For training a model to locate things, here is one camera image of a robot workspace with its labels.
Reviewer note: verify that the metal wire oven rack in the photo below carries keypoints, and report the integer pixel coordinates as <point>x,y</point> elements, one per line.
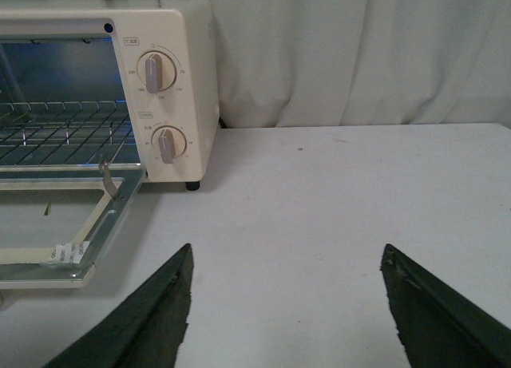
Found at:
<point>72,133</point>

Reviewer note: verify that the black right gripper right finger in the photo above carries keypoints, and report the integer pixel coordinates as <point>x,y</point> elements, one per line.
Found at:
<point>437,326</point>

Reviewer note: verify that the lower timer knob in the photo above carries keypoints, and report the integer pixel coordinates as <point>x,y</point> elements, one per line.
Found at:
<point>169,143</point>

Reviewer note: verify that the upper temperature knob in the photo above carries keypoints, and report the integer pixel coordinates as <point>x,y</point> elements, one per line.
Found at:
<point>157,71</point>

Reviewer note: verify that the glass oven door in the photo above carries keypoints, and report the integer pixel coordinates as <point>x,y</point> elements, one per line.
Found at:
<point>61,250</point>

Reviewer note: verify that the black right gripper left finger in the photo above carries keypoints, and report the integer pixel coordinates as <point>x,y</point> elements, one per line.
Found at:
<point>146,329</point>

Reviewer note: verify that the cream Toshiba toaster oven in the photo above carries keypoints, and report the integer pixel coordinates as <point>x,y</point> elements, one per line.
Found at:
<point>89,51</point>

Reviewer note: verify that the white backdrop curtain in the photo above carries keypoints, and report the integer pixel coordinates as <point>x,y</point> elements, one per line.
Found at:
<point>361,62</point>

